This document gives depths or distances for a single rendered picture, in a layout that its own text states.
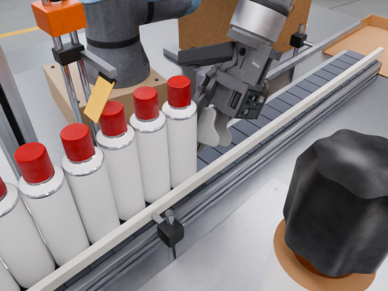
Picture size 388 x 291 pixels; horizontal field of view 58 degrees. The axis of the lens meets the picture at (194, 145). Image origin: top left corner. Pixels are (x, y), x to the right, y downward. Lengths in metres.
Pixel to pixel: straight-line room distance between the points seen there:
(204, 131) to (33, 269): 0.31
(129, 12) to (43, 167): 0.43
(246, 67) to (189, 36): 0.53
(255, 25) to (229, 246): 0.32
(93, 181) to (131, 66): 0.39
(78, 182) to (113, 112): 0.09
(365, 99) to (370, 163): 0.75
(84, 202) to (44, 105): 0.52
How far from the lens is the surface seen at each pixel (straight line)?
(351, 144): 0.27
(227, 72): 0.56
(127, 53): 0.78
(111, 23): 0.75
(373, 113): 0.96
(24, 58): 1.20
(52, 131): 0.86
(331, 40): 0.95
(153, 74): 0.85
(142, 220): 0.54
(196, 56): 0.59
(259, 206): 0.60
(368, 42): 1.30
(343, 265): 0.28
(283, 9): 0.54
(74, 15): 0.45
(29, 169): 0.41
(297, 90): 0.88
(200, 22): 0.99
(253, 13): 0.53
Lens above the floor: 1.34
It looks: 42 degrees down
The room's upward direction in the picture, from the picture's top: straight up
